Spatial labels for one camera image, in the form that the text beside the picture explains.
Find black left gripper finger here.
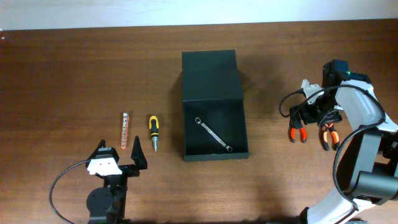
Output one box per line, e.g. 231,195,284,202
131,136,147,170
89,139,106,159

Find small orange pliers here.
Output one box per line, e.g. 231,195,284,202
289,119,308,144

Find silver ring wrench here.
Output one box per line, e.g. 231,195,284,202
195,117,233,152

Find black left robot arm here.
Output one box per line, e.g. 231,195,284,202
86,139,140,224

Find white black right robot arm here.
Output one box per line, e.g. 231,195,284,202
182,52,397,223

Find orange black long-nose pliers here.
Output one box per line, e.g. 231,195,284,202
319,123,341,152

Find yellow black screwdriver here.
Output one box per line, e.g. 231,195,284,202
149,115,159,152

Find black open box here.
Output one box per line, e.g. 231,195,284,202
182,50,249,161

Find orange socket rail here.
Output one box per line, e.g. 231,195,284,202
121,113,129,149

